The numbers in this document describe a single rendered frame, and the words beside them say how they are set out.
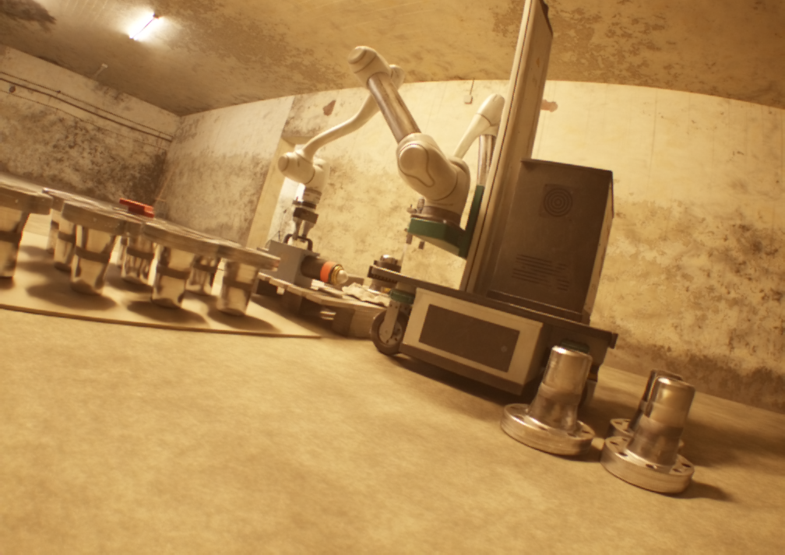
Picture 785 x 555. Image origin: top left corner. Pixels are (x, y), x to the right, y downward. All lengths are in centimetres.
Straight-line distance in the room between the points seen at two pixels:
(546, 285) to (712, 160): 334
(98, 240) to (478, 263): 129
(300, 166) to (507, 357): 114
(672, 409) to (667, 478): 16
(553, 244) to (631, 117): 336
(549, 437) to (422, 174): 87
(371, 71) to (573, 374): 133
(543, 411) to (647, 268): 313
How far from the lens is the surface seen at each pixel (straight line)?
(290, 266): 183
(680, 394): 104
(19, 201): 115
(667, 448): 106
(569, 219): 140
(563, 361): 105
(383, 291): 209
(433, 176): 134
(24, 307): 105
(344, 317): 176
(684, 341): 405
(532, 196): 144
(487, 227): 156
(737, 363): 416
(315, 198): 189
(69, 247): 151
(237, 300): 147
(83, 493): 50
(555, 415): 107
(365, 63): 172
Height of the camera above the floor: 32
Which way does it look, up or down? 2 degrees up
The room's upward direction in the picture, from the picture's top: 16 degrees clockwise
